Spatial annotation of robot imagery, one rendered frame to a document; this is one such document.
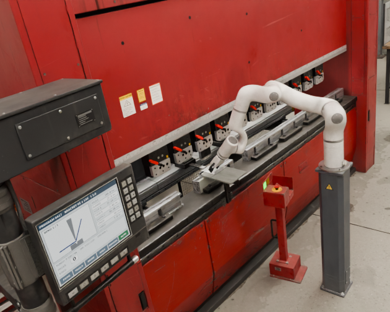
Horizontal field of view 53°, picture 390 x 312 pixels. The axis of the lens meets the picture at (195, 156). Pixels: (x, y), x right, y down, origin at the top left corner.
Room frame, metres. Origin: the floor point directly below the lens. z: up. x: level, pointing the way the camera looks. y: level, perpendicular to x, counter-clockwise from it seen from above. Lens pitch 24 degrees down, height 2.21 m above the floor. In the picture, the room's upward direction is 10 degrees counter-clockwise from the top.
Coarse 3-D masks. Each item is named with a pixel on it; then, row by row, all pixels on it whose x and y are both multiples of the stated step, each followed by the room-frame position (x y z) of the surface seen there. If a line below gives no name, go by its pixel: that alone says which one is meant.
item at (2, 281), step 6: (0, 276) 1.40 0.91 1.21; (0, 282) 1.36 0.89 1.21; (6, 282) 1.35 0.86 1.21; (0, 288) 1.37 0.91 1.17; (6, 288) 1.31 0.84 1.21; (12, 288) 1.30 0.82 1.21; (6, 294) 1.31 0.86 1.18; (12, 294) 1.27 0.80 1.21; (12, 300) 1.27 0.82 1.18; (18, 300) 1.22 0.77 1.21; (18, 306) 1.23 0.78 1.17
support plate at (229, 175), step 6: (228, 168) 2.46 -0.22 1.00; (234, 168) 2.45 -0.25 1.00; (204, 174) 2.44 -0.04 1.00; (210, 174) 2.43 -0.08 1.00; (216, 174) 2.41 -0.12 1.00; (222, 174) 2.39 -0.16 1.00; (228, 174) 2.38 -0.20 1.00; (234, 174) 2.36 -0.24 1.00; (240, 174) 2.35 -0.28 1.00; (216, 180) 2.34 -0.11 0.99; (222, 180) 2.31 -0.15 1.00; (228, 180) 2.29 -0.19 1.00; (234, 180) 2.28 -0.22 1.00
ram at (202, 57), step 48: (192, 0) 2.53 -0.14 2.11; (240, 0) 2.84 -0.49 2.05; (288, 0) 3.25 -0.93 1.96; (336, 0) 3.80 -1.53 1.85; (96, 48) 2.04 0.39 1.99; (144, 48) 2.24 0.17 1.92; (192, 48) 2.49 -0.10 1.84; (240, 48) 2.80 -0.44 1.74; (288, 48) 3.22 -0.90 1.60; (336, 48) 3.79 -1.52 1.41; (192, 96) 2.44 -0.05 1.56; (144, 144) 2.14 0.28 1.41
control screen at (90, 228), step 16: (96, 192) 1.30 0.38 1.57; (112, 192) 1.35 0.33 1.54; (80, 208) 1.24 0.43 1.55; (96, 208) 1.29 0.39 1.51; (112, 208) 1.34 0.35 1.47; (48, 224) 1.15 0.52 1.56; (64, 224) 1.18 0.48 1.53; (80, 224) 1.23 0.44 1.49; (96, 224) 1.27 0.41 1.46; (112, 224) 1.32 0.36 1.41; (48, 240) 1.13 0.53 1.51; (64, 240) 1.17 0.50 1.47; (80, 240) 1.21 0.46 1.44; (96, 240) 1.26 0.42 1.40; (112, 240) 1.31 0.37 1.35; (48, 256) 1.12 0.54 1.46; (64, 256) 1.16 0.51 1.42; (80, 256) 1.20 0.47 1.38; (96, 256) 1.24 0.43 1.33; (64, 272) 1.14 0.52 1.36
